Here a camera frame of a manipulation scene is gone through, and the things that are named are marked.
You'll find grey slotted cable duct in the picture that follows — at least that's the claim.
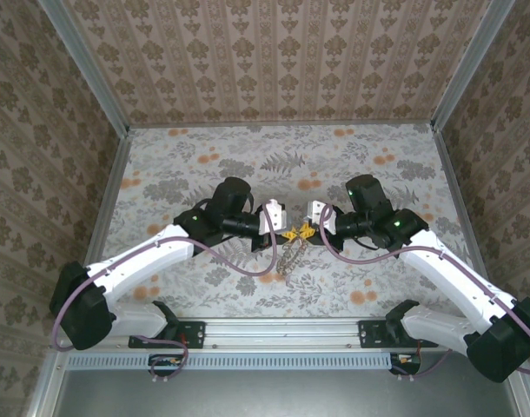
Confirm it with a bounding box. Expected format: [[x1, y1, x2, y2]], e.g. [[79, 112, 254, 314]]
[[67, 352, 395, 371]]

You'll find aluminium frame post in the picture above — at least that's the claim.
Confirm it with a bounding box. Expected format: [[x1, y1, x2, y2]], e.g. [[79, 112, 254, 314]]
[[428, 0, 517, 132], [36, 0, 132, 137]]

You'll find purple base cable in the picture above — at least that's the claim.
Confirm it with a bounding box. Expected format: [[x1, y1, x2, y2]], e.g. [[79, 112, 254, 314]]
[[394, 341, 454, 383], [138, 337, 193, 384]]

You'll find thin aluminium frame rail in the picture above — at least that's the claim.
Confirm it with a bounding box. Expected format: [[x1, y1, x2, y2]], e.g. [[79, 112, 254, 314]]
[[128, 121, 435, 130]]

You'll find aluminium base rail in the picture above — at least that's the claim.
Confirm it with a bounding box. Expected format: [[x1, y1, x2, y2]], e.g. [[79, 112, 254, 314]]
[[202, 318, 362, 351]]

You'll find silver keyring chain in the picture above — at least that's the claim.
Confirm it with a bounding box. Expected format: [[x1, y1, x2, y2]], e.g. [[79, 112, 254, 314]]
[[275, 237, 312, 278]]

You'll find grey metal sheet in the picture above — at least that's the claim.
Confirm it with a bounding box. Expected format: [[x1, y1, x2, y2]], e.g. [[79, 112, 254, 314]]
[[51, 368, 523, 417]]

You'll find small control board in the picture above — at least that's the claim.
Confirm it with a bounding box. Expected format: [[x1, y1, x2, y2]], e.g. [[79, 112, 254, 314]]
[[389, 353, 423, 375], [149, 354, 184, 371]]

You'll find aluminium frame side rail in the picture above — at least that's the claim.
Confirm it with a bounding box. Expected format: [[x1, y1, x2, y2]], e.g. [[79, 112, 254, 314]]
[[429, 123, 530, 417], [28, 128, 134, 417]]

